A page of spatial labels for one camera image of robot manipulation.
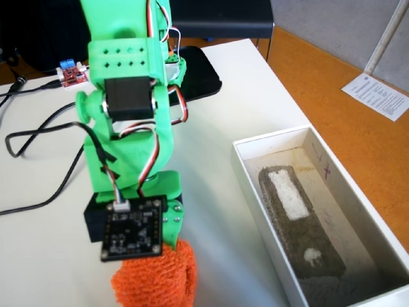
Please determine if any white metal pole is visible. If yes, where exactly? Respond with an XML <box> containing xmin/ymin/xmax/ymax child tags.
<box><xmin>364</xmin><ymin>0</ymin><xmax>409</xmax><ymax>76</ymax></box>

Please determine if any black cable with USB plug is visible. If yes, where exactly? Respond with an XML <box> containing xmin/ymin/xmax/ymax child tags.
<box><xmin>0</xmin><ymin>80</ymin><xmax>62</xmax><ymax>98</ymax></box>

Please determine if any white printed paper sheet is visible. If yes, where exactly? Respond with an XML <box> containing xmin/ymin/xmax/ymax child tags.
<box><xmin>341</xmin><ymin>72</ymin><xmax>409</xmax><ymax>122</ymax></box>

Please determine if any black bag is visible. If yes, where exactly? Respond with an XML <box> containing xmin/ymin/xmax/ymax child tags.
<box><xmin>0</xmin><ymin>0</ymin><xmax>91</xmax><ymax>74</ymax></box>

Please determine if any orange fluffy cloth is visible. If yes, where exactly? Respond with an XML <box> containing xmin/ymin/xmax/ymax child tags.
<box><xmin>111</xmin><ymin>239</ymin><xmax>198</xmax><ymax>307</ymax></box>

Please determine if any red controller circuit board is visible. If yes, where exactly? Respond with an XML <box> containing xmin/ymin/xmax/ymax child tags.
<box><xmin>56</xmin><ymin>59</ymin><xmax>89</xmax><ymax>90</ymax></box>

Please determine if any looped white red servo wire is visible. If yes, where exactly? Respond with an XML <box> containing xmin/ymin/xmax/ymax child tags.
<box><xmin>167</xmin><ymin>27</ymin><xmax>183</xmax><ymax>54</ymax></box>

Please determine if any green gripper, black servo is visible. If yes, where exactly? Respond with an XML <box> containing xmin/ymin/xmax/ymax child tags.
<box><xmin>83</xmin><ymin>171</ymin><xmax>185</xmax><ymax>252</ymax></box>

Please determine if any gripper servo wire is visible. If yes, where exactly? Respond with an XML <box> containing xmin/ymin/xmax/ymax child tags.
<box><xmin>118</xmin><ymin>125</ymin><xmax>161</xmax><ymax>198</ymax></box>

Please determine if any grey foam insert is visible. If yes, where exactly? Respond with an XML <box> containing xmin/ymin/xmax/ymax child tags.
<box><xmin>258</xmin><ymin>164</ymin><xmax>348</xmax><ymax>282</ymax></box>

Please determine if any black camera circuit board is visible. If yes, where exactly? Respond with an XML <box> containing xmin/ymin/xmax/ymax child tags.
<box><xmin>100</xmin><ymin>194</ymin><xmax>169</xmax><ymax>262</ymax></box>

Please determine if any black cable with barrel connector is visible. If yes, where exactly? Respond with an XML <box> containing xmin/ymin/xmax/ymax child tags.
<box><xmin>0</xmin><ymin>75</ymin><xmax>29</xmax><ymax>109</ymax></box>

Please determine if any black chair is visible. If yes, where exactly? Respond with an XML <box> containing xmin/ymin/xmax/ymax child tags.
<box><xmin>169</xmin><ymin>0</ymin><xmax>275</xmax><ymax>61</ymax></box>

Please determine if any white cardboard box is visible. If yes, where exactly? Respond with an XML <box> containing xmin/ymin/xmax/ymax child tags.
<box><xmin>232</xmin><ymin>124</ymin><xmax>409</xmax><ymax>307</ymax></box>

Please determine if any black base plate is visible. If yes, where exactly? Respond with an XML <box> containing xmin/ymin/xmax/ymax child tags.
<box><xmin>167</xmin><ymin>45</ymin><xmax>223</xmax><ymax>106</ymax></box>

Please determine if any thick black camera cable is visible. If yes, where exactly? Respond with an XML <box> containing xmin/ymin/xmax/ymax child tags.
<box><xmin>0</xmin><ymin>102</ymin><xmax>124</xmax><ymax>216</ymax></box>

